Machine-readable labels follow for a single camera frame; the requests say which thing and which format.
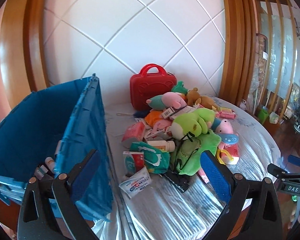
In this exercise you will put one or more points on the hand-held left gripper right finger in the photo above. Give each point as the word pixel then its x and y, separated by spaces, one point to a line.
pixel 216 175

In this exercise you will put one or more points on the flat green frog plush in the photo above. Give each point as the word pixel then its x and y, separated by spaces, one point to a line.
pixel 189 157

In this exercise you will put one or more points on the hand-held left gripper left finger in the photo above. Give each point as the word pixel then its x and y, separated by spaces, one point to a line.
pixel 86 172

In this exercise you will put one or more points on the rolled patterned fabric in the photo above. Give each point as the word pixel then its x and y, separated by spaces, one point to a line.
pixel 258 67

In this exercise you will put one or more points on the blue plastic toy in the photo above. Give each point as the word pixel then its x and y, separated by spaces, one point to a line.
pixel 228 138

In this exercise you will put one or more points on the white sachet pack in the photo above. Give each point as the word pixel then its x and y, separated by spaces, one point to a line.
pixel 136 182

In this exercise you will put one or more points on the small white bottle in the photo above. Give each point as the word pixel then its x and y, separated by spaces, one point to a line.
pixel 50 164

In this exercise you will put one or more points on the wooden frosted glass partition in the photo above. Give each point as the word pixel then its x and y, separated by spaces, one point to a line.
pixel 279 42

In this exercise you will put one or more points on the black packet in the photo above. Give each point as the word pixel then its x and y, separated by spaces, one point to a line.
pixel 177 181

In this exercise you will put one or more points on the curved wooden frame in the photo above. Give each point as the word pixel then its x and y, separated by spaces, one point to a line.
pixel 35 30
pixel 237 42

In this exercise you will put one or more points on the red toy suitcase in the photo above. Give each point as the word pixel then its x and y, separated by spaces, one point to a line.
pixel 152 87

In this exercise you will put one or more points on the white crinkled sheet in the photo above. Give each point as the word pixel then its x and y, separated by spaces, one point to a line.
pixel 170 210

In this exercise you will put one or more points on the blue plastic storage crate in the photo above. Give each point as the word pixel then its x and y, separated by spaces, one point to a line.
pixel 20 130

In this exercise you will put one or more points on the white bottle tan cap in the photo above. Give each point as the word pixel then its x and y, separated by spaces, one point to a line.
pixel 162 145

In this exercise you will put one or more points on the red and white box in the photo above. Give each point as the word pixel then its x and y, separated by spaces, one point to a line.
pixel 132 163

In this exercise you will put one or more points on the small pink packet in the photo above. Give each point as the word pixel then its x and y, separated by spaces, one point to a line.
pixel 224 110
pixel 229 115

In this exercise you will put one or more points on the large green frog plush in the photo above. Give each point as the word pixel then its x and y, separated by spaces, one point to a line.
pixel 189 122

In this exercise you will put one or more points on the long white box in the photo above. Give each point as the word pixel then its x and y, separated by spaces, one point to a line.
pixel 186 111

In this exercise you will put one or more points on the pink pig plush blue shirt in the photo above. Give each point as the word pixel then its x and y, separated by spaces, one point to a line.
pixel 224 127

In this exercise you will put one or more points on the green bin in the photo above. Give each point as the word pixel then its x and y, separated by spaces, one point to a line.
pixel 263 115

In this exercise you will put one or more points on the orange plush toy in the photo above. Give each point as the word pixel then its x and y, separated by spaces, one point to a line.
pixel 153 117

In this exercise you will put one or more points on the pink and green pig plush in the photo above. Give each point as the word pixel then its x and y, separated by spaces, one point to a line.
pixel 170 100

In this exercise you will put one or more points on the small green frog plush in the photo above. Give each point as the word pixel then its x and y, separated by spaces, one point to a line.
pixel 180 87

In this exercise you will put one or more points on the person's right hand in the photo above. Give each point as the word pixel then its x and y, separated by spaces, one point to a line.
pixel 298 215

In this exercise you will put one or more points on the pink tissue pack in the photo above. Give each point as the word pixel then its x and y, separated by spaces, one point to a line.
pixel 133 132

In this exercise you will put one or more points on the brown bear plush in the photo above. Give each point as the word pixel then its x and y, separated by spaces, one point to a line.
pixel 202 100

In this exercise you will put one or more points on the green wet wipes pack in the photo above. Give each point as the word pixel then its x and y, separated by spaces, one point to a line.
pixel 155 157

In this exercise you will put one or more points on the yellow horseshoe toy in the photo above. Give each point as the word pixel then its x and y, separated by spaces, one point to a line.
pixel 223 157

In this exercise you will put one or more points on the pink cloth toy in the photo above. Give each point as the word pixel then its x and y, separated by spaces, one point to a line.
pixel 162 125

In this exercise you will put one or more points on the pink and white packet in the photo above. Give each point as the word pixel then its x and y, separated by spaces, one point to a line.
pixel 233 153

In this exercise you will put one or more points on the small white barcode box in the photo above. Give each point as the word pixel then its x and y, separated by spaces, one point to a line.
pixel 168 112

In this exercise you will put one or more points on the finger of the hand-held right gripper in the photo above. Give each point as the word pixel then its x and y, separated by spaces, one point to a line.
pixel 277 170
pixel 296 160

